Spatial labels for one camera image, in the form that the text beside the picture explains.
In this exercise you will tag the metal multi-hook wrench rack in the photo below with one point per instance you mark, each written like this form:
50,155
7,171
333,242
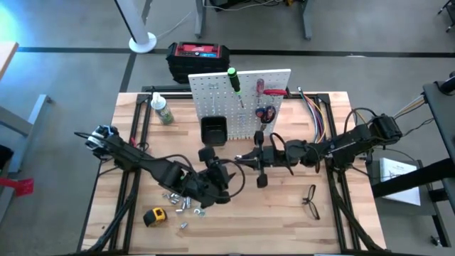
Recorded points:
241,136

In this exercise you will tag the grey desk leg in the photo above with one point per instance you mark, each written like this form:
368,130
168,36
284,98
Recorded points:
200,17
308,17

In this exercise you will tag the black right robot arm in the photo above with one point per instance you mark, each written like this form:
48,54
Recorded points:
348,142

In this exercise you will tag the black chair base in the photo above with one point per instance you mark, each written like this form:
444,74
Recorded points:
448,14

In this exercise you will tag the grey metal bench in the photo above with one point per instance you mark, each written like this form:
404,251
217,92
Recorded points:
21,121

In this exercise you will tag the yellow black tape measure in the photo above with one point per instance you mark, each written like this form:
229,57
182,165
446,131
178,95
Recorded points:
154,217

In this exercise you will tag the neighbouring wooden table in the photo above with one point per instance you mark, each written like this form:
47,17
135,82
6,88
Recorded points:
7,57

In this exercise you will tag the black metal stand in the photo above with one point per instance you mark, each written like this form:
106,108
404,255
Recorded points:
440,117

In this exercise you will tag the white metal peg board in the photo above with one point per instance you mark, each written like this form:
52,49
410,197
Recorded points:
249,103

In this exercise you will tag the red plastic piece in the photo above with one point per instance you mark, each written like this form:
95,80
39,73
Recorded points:
21,186

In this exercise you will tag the white paper booklet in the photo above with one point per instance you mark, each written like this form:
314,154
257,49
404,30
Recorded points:
394,174

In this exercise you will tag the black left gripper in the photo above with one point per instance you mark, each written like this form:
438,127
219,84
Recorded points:
208,185

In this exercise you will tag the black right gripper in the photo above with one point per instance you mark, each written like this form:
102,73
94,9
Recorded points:
275,157

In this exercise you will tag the metal double peg hook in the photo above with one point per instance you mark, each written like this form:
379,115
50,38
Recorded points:
213,86

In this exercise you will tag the grey side table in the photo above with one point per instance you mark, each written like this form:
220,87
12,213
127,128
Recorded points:
401,220

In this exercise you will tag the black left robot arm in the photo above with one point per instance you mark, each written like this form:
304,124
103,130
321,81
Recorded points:
149,165

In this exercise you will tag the red black tool case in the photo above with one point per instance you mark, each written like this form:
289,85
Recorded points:
195,49

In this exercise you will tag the black plastic peg board bin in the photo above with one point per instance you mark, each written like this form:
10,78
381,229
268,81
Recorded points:
213,131

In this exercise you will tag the black aluminium table frame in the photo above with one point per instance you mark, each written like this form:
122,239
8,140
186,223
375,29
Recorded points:
167,88

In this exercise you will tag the black framed eyeglasses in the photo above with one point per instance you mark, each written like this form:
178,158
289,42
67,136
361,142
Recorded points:
314,209

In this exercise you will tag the green white spray can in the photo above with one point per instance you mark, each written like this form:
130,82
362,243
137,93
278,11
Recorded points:
163,110

